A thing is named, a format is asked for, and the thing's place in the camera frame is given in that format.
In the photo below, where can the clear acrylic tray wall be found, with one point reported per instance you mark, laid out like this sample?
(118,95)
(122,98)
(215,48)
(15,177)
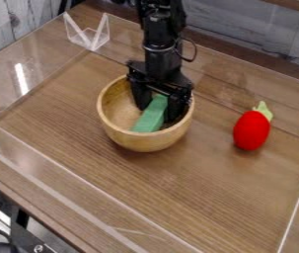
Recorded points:
(93,220)

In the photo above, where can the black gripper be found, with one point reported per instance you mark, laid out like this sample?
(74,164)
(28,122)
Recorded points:
(169,83)

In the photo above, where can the green rectangular block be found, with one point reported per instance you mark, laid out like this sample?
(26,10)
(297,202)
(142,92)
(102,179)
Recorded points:
(153,116)

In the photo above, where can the clear acrylic corner bracket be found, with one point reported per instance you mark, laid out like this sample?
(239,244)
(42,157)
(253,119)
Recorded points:
(89,38)

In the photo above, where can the light wooden bowl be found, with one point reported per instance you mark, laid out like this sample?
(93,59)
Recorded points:
(119,114)

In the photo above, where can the red plush strawberry toy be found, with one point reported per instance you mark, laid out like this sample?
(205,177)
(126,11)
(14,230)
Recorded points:
(252,128)

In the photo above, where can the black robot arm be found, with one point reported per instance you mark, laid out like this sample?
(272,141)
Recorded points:
(163,21)

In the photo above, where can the black metal table leg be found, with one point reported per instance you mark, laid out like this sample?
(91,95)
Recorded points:
(27,242)

